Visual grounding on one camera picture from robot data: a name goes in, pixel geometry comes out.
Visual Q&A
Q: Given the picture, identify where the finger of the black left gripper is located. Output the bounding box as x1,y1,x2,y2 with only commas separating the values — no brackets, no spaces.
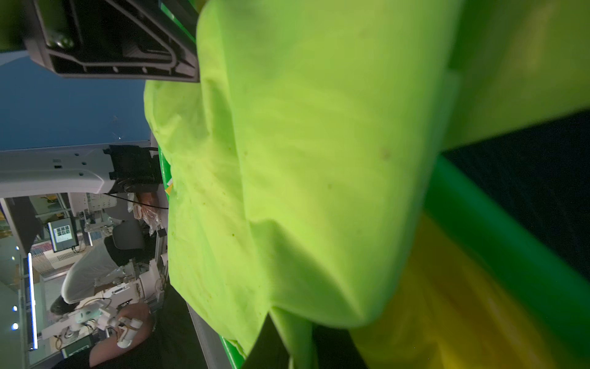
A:
22,0,200,82

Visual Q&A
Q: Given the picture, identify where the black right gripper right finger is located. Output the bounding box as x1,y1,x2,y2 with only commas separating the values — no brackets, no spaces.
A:
313,325,368,369

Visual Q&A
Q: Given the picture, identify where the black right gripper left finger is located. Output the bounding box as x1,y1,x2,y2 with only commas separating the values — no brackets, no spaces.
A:
241,315,290,369

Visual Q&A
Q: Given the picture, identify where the yellow raincoat back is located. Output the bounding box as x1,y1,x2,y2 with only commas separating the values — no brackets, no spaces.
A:
351,215,589,368

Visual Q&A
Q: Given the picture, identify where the lime green raincoat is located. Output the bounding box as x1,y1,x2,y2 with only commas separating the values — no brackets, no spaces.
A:
144,1,589,368

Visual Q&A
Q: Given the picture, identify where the green plastic basket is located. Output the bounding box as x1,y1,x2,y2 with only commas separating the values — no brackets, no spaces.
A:
160,149,589,368

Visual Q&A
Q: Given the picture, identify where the person in background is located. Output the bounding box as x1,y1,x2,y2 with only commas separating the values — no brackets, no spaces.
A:
49,218,156,317

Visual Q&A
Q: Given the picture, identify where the background monitor screen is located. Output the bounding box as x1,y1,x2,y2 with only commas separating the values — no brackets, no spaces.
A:
47,218,79,252

